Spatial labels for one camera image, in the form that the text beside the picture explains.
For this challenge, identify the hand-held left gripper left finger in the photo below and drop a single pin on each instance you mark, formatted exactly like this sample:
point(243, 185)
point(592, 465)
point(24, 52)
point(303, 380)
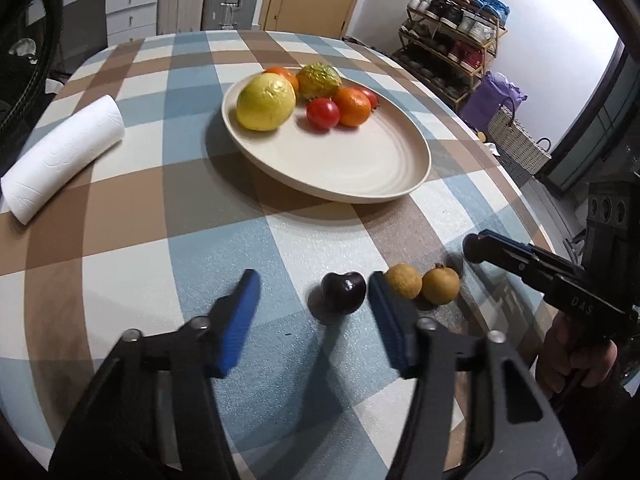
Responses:
point(237, 325)

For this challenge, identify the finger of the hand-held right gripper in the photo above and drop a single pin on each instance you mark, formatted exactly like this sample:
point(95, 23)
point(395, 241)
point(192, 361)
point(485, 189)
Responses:
point(520, 267)
point(530, 250)

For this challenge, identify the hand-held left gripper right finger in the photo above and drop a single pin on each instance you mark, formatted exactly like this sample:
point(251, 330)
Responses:
point(392, 325)

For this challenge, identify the brown longan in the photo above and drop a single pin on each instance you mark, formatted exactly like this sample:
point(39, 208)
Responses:
point(441, 285)
point(405, 280)

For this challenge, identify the beige round plate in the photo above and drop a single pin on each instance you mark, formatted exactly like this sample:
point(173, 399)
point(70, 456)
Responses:
point(360, 160)

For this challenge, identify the red tomato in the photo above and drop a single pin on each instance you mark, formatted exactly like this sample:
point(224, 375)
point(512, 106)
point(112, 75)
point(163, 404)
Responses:
point(322, 115)
point(371, 97)

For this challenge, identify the orange mandarin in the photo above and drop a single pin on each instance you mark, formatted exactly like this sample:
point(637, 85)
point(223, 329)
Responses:
point(286, 75)
point(352, 106)

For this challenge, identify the yellow citrus fruit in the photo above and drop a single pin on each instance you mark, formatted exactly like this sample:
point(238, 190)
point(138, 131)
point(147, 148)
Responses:
point(265, 102)

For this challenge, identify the green-yellow mottled fruit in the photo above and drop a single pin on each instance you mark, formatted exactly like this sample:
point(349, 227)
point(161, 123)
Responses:
point(319, 80)

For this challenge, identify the person's right hand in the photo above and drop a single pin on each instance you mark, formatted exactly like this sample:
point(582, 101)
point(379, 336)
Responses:
point(550, 360)

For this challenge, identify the light wicker basket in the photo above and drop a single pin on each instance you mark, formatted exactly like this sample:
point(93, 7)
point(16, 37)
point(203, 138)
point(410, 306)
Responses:
point(517, 145)

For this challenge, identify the dark glass sliding door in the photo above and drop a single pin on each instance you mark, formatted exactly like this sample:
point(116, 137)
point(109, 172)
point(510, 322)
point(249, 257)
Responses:
point(595, 125)

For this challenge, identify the purple bag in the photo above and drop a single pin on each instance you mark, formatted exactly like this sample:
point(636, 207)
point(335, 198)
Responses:
point(487, 102)

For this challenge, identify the wooden shoe rack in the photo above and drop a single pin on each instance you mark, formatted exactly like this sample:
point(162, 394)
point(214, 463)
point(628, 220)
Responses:
point(460, 15)
point(480, 47)

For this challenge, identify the white paper towel roll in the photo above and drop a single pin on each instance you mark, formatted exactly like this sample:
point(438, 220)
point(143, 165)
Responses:
point(60, 157)

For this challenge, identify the black curved tube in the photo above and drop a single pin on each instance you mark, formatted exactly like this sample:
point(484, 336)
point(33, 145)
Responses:
point(37, 60)

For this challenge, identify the white desk with drawers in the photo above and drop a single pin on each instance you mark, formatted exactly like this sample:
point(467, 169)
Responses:
point(125, 5)

